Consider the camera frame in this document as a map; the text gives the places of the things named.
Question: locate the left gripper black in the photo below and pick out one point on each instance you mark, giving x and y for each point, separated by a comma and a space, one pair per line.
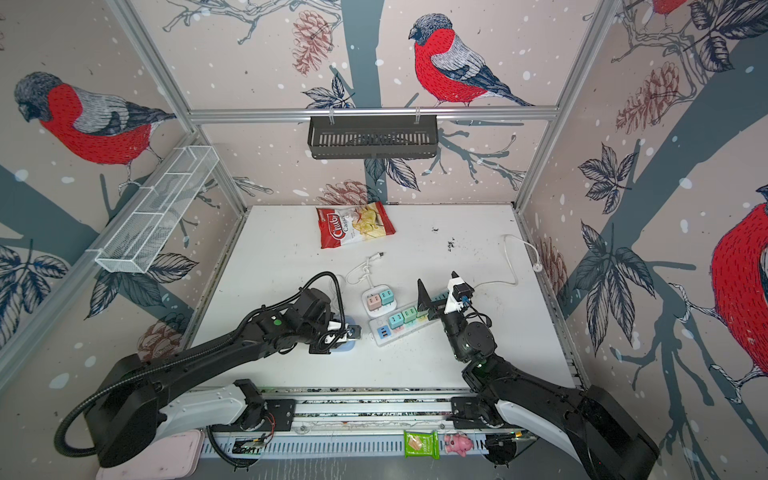
329, 316

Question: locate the white wire shelf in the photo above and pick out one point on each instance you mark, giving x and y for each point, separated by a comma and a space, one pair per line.
140, 238

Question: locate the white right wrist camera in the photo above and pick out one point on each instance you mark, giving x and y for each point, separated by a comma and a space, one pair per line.
459, 297

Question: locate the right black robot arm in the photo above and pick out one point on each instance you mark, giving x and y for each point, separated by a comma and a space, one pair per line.
587, 424

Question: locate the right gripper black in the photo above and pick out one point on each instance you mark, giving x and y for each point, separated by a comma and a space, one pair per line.
428, 304

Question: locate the green charger plug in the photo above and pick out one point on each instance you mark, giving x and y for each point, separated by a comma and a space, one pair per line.
410, 315

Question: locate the pink tray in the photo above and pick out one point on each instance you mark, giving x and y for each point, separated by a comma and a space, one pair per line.
174, 457

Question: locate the green snack packet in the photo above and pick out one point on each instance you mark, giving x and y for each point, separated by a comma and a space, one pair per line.
418, 444

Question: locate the pink pig toy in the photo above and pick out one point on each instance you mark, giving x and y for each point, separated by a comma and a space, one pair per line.
458, 443

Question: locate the red chips bag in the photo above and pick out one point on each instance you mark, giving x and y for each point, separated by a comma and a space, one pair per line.
352, 224

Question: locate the black wall basket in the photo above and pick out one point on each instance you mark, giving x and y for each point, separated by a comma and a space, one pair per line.
373, 137

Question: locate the pink charger plug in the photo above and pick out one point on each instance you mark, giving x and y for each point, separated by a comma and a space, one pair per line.
373, 302

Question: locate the teal charger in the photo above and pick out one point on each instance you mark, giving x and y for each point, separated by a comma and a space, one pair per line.
386, 297

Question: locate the light green charger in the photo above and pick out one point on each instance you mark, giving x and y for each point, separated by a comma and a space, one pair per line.
344, 343

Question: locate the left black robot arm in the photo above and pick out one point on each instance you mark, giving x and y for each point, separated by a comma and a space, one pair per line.
140, 402

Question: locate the long white power strip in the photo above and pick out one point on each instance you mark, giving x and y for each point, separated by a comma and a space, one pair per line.
383, 334

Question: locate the white square power socket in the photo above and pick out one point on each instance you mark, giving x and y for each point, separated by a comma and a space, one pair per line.
384, 310

